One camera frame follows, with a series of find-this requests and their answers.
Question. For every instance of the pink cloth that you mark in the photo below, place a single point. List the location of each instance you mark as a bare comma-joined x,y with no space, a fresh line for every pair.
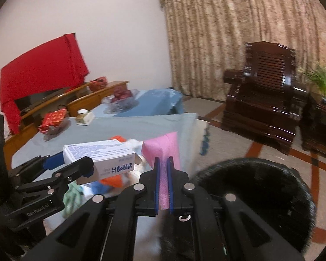
163,146

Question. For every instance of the red plastic bag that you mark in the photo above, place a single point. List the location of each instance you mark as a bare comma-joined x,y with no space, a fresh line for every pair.
97,83

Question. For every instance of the black bin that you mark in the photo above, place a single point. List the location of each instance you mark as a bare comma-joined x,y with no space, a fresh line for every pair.
260,179

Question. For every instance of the dark wooden armchair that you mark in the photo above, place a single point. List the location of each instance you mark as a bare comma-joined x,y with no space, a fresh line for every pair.
263,92

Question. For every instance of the glass fruit bowl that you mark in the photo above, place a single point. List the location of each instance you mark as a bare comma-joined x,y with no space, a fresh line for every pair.
116,104

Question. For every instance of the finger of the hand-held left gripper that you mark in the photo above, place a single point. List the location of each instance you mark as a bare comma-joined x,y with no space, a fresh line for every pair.
78,167
53,161

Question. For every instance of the grey-blue tablecloth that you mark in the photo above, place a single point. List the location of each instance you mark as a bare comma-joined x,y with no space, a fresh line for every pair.
125,127

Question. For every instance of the light blue item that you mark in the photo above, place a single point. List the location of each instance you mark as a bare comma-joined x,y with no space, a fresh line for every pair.
99,189

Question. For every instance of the red snack packet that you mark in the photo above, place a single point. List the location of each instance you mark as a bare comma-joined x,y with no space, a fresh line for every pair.
53,119

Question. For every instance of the green cloth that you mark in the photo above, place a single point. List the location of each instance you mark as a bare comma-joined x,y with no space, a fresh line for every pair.
73,198

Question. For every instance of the red cloth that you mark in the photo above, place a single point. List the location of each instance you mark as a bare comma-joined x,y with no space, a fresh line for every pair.
43,65

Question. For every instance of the dark wooden side table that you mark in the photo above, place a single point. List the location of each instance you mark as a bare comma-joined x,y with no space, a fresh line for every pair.
320,130

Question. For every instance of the blue table cover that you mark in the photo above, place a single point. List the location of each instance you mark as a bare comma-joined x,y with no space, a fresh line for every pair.
157,103

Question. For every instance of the green potted plant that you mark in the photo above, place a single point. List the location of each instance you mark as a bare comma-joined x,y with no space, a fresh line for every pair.
323,81

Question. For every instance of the tissue box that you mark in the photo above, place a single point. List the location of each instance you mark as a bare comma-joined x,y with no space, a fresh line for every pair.
84,117

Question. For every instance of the television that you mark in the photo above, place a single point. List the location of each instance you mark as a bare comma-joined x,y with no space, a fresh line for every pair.
35,100

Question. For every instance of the white medicine box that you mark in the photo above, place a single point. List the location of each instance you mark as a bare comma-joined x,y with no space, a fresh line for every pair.
97,152

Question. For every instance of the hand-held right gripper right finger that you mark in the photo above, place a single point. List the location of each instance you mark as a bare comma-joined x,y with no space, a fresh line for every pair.
169,185

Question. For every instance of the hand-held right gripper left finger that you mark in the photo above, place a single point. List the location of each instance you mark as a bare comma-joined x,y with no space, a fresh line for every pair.
157,185

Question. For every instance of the wooden television cabinet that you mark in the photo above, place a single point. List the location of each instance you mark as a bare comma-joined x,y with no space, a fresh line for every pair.
84,103

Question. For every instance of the beige patterned curtain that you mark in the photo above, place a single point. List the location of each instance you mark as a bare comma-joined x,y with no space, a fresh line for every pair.
233,19

